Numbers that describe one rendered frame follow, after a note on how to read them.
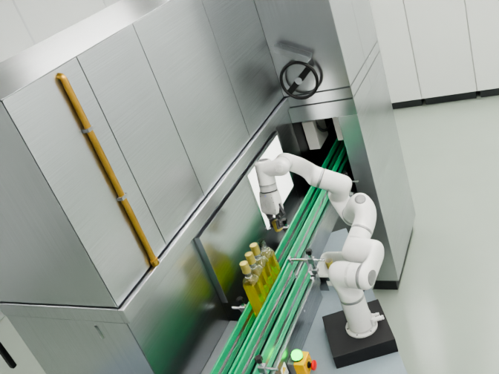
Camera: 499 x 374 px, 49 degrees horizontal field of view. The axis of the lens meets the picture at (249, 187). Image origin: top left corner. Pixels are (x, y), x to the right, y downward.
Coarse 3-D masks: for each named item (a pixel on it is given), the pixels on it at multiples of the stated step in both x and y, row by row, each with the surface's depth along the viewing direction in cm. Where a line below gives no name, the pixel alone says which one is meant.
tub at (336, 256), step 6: (324, 252) 262; (330, 252) 260; (336, 252) 259; (324, 258) 261; (336, 258) 260; (342, 258) 259; (318, 264) 256; (324, 264) 260; (324, 270) 259; (324, 276) 247
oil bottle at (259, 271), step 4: (256, 268) 225; (260, 268) 226; (252, 272) 225; (256, 272) 224; (260, 272) 225; (264, 272) 228; (260, 276) 224; (264, 276) 228; (264, 280) 228; (268, 280) 231; (264, 284) 227; (268, 284) 230; (264, 288) 227; (268, 288) 230; (268, 292) 230
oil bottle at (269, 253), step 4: (268, 248) 235; (264, 252) 233; (268, 252) 233; (272, 252) 235; (268, 256) 233; (272, 256) 234; (272, 260) 234; (276, 260) 238; (272, 264) 234; (276, 264) 238; (272, 268) 235; (276, 268) 237; (276, 272) 237; (276, 276) 237
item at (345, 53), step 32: (256, 0) 275; (288, 0) 269; (320, 0) 263; (352, 0) 294; (288, 32) 278; (320, 32) 271; (352, 32) 290; (320, 64) 280; (352, 64) 286; (288, 96) 298; (320, 96) 291; (352, 96) 284
